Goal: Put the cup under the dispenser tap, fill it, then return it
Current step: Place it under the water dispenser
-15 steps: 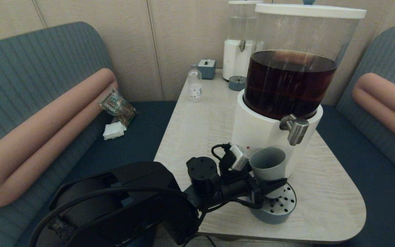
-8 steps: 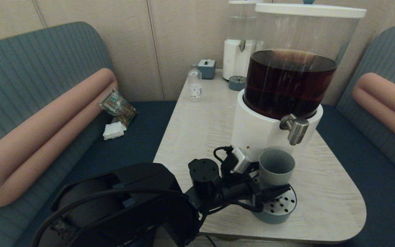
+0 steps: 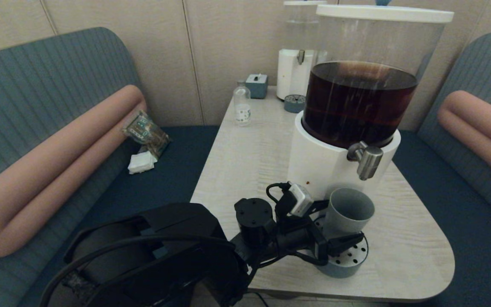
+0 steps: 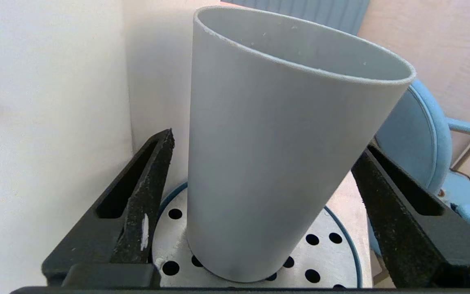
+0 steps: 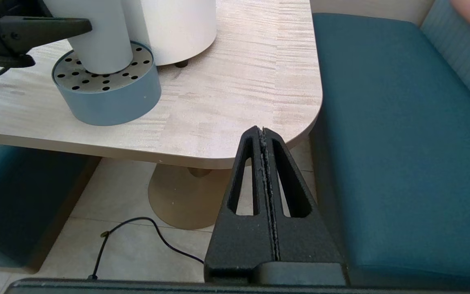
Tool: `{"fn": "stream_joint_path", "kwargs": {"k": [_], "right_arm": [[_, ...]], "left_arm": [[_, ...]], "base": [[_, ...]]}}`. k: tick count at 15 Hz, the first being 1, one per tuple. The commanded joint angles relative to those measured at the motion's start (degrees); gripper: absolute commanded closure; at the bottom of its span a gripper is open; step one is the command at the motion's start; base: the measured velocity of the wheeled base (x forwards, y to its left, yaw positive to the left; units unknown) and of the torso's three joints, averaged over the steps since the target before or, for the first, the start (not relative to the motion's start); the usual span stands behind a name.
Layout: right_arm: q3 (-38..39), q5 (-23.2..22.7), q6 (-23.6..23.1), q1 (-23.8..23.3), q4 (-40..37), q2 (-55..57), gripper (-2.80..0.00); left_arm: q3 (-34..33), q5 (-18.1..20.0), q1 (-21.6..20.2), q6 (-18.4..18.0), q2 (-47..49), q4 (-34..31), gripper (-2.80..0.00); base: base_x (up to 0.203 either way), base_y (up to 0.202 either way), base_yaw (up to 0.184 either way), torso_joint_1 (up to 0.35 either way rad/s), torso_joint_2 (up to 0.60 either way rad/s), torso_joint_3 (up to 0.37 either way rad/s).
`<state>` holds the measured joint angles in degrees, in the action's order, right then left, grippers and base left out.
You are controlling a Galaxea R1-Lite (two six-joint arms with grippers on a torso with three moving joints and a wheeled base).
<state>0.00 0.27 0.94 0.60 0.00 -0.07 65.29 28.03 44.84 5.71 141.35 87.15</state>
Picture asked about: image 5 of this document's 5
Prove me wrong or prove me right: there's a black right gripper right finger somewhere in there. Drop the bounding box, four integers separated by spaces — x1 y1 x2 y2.
263 127 345 264

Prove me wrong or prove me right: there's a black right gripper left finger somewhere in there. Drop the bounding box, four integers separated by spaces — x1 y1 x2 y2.
204 126 278 283

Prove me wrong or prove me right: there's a grey-blue plastic cup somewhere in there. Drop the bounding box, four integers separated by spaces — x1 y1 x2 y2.
43 0 133 75

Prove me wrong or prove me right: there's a large blue drip tray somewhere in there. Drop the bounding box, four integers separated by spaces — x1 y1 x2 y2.
52 41 162 126

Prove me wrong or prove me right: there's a large tea drink dispenser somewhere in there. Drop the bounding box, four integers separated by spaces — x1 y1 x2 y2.
121 0 217 68

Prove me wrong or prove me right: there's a beige table pedestal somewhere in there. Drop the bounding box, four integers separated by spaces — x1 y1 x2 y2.
148 163 239 230

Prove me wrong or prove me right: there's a black floor cable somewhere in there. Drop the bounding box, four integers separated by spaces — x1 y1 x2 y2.
88 216 206 280

